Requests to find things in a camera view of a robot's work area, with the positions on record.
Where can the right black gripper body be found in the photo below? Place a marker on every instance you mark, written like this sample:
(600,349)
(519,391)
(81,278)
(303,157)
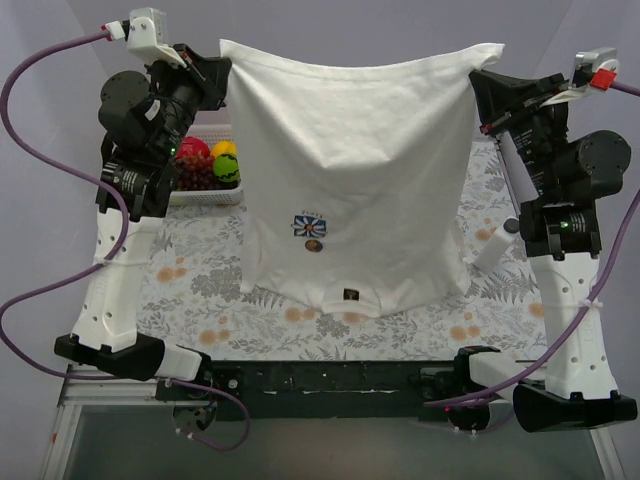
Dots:
(514,110)

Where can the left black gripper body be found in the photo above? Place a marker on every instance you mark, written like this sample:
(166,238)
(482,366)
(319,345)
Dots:
(201,78)

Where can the white t-shirt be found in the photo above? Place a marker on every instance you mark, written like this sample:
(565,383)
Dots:
(370,161)

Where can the round painted brooch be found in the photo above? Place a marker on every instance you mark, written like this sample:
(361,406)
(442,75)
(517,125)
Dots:
(314,246)

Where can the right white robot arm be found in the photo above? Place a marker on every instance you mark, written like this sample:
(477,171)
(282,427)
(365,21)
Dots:
(570,386)

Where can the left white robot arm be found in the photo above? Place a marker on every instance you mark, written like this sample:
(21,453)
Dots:
(146,116)

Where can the white plastic basket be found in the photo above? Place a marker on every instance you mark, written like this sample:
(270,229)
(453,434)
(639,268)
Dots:
(210,134)

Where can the pink dragon fruit toy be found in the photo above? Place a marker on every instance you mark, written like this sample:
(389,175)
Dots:
(193,146)

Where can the yellow toy bell pepper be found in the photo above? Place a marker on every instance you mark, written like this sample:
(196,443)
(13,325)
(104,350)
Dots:
(223,147)

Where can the green toy watermelon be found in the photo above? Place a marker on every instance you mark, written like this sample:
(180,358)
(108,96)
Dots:
(226,168)

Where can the purple toy grapes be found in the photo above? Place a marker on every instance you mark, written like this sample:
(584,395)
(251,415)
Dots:
(195,173)

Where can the white cylindrical bottle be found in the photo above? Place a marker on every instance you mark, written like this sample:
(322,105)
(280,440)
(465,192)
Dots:
(497,245)

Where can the floral table mat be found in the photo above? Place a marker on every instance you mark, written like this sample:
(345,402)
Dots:
(191,296)

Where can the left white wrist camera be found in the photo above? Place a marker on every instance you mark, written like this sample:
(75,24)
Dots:
(144,33)

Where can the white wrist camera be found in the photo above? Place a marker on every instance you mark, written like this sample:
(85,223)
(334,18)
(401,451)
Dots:
(144,33)
(593,71)

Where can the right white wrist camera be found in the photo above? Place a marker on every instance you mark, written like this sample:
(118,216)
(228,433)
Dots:
(593,71)

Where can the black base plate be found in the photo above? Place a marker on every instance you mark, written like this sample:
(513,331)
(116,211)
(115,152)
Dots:
(348,389)

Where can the aluminium frame rail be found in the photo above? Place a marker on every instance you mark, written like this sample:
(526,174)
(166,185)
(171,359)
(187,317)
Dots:
(129,391)

